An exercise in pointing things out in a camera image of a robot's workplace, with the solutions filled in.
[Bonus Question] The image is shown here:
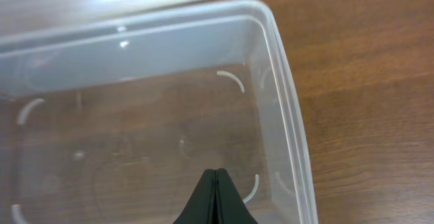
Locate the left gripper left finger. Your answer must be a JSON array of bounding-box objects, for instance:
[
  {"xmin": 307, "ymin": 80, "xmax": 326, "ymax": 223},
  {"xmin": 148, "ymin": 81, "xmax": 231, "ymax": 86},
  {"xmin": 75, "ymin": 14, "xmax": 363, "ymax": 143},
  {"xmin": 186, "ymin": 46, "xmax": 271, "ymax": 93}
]
[{"xmin": 174, "ymin": 169, "xmax": 216, "ymax": 224}]

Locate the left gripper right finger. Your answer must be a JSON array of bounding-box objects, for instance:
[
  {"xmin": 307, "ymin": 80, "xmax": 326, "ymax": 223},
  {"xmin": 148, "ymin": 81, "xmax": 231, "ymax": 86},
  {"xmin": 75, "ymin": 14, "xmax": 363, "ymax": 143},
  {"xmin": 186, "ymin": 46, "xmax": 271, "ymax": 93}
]
[{"xmin": 216, "ymin": 168, "xmax": 258, "ymax": 224}]

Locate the clear plastic container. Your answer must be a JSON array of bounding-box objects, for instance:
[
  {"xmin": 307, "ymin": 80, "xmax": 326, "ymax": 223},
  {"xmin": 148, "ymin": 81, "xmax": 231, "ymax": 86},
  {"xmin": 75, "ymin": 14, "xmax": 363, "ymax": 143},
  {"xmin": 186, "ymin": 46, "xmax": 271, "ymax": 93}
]
[{"xmin": 1, "ymin": 0, "xmax": 318, "ymax": 223}]

